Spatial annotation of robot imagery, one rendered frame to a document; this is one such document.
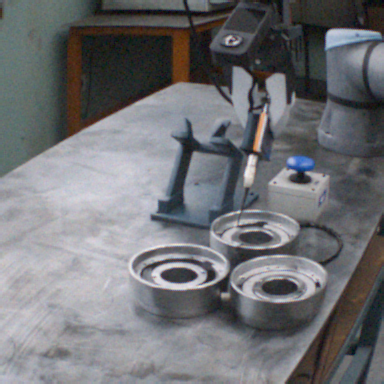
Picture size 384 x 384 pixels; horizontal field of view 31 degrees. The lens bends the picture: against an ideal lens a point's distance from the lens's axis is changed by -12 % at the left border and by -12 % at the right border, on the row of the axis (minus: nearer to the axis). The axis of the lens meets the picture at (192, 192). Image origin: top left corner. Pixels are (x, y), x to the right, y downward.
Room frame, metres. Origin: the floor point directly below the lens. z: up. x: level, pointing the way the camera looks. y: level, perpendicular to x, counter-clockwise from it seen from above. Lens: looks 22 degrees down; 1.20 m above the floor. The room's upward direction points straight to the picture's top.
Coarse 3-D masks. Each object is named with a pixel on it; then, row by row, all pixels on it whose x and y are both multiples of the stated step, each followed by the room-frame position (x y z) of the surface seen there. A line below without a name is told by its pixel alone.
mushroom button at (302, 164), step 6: (294, 156) 0.95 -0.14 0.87; (300, 156) 0.94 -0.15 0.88; (288, 162) 0.93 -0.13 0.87; (294, 162) 0.93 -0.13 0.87; (300, 162) 0.92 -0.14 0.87; (306, 162) 0.92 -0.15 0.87; (312, 162) 0.93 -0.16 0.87; (294, 168) 0.92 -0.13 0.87; (300, 168) 0.92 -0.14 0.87; (306, 168) 0.92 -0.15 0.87; (312, 168) 0.92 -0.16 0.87; (300, 174) 0.93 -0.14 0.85
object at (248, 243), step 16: (224, 224) 0.83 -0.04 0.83; (272, 224) 0.83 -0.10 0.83; (288, 224) 0.82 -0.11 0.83; (224, 240) 0.76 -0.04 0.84; (240, 240) 0.79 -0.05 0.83; (256, 240) 0.81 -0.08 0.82; (272, 240) 0.78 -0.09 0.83; (288, 240) 0.76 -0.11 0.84; (240, 256) 0.74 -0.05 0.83; (256, 256) 0.74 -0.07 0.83
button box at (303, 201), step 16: (288, 176) 0.95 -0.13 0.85; (320, 176) 0.95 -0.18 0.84; (272, 192) 0.92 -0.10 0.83; (288, 192) 0.91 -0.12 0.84; (304, 192) 0.90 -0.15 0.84; (320, 192) 0.91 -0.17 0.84; (272, 208) 0.92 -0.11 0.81; (288, 208) 0.91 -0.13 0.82; (304, 208) 0.90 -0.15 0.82; (320, 208) 0.92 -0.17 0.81
